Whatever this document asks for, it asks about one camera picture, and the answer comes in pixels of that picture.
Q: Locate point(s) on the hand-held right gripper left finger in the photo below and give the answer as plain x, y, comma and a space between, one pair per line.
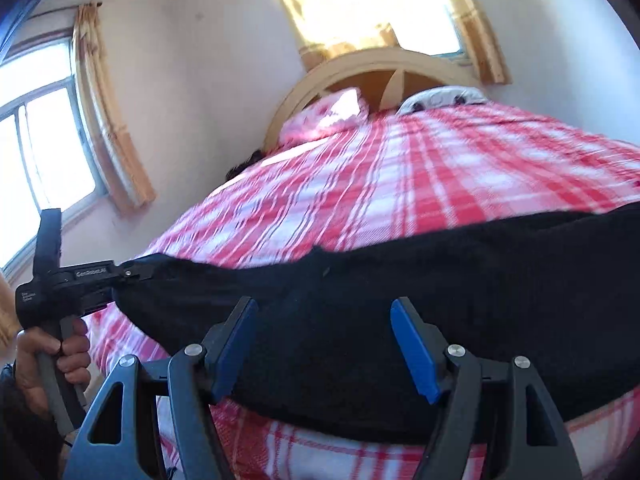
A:
232, 350

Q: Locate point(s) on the pink floral pillow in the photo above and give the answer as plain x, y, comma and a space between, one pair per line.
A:
325, 115

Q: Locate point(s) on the yellow curtain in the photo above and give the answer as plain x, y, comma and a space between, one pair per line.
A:
110, 125
325, 5
480, 35

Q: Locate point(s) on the person's left hand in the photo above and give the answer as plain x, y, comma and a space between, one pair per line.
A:
30, 360

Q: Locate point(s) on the cream wooden headboard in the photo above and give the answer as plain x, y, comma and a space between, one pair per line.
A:
300, 90

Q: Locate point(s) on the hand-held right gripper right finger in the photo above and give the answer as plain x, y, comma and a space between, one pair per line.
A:
417, 355

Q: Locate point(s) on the window with grey frame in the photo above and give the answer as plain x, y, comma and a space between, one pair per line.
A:
425, 10

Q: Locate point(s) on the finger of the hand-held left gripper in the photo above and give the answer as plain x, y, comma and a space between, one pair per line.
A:
134, 272

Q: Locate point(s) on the large side window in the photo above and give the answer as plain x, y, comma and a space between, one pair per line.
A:
45, 150

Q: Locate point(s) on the dark cloth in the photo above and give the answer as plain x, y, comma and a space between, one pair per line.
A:
245, 165

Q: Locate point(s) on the red plaid bed sheet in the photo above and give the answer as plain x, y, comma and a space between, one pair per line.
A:
400, 175

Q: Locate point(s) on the black pants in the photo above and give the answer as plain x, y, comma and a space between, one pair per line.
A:
350, 360

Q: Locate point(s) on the white patterned pillow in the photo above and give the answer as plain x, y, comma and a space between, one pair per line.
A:
440, 97

